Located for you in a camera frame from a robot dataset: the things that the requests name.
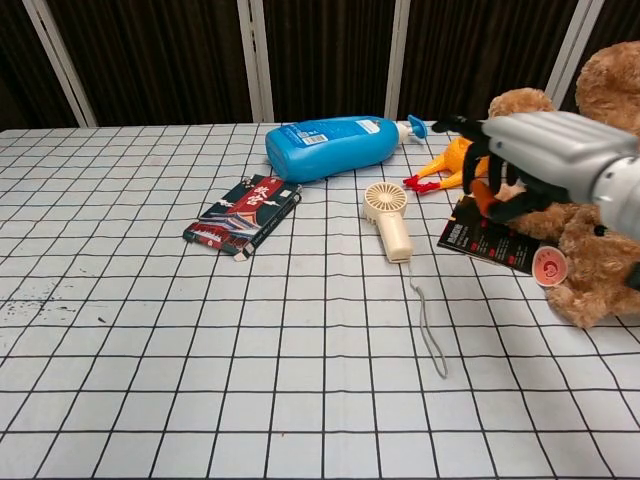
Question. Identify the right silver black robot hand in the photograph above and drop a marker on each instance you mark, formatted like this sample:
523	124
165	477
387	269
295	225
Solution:
545	150

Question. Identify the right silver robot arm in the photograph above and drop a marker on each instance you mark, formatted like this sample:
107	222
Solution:
622	195

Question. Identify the beige handheld fan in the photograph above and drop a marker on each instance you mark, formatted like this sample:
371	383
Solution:
392	225

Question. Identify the yellow rubber chicken toy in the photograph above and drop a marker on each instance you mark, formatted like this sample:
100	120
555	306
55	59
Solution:
450	162

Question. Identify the black printed booklet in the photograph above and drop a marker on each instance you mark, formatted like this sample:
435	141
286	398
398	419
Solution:
485	240

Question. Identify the round pink bear tag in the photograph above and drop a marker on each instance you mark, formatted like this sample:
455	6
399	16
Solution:
548	266

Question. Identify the brown teddy bear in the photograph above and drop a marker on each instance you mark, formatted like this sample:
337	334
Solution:
595	260

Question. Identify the blue pump detergent bottle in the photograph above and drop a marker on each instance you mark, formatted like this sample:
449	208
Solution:
330	147

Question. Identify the dark box with red print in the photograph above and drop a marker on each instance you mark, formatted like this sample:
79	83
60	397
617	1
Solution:
245	215

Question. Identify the white black checked tablecloth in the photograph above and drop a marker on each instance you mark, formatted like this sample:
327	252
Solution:
200	350

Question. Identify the white screen frame post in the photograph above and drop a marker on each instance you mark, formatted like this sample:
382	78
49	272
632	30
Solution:
60	62
570	50
397	60
256	60

